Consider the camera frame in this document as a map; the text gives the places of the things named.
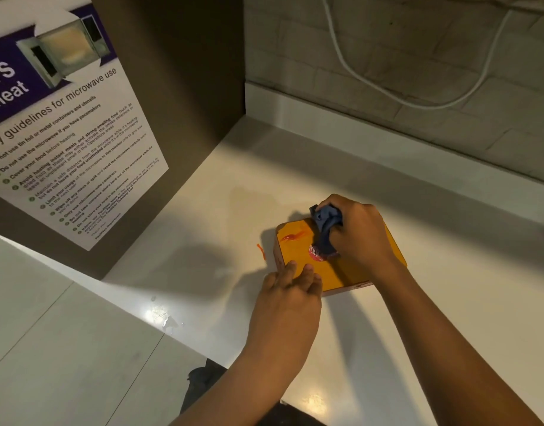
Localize person's right hand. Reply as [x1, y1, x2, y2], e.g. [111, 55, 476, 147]
[317, 193, 405, 281]

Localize person's left hand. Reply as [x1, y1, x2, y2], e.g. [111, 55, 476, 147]
[245, 260, 323, 351]

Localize blue cleaning cloth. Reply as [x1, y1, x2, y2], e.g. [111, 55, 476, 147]
[309, 205, 345, 256]

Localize orange cardboard box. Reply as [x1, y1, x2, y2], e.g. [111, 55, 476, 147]
[274, 218, 408, 298]

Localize person's left forearm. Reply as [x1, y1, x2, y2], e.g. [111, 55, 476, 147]
[168, 333, 318, 426]

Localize person's right forearm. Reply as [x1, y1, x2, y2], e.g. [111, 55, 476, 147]
[372, 262, 544, 426]

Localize person's dark trousers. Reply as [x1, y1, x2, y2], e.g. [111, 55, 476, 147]
[179, 358, 327, 426]

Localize brown cabinet side panel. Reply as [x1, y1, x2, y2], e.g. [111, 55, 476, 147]
[0, 0, 246, 280]

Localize white and purple guideline poster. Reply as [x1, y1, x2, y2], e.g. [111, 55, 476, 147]
[0, 0, 170, 252]

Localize white power cable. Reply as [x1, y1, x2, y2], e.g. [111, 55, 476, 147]
[320, 0, 544, 109]

